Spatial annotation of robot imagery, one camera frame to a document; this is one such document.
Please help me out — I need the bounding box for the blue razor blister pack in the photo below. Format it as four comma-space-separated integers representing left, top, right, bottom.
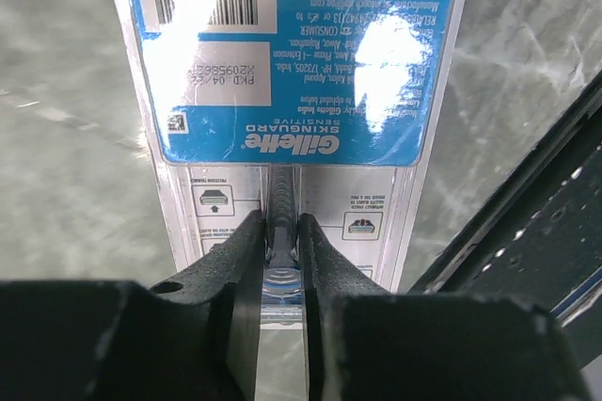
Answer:
114, 0, 465, 329

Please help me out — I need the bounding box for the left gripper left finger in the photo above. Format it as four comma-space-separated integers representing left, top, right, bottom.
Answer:
1, 210, 264, 400

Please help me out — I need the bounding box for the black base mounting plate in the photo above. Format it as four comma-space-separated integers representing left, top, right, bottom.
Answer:
406, 75, 602, 401

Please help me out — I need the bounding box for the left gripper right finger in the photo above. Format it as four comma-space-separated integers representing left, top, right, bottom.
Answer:
298, 214, 591, 400

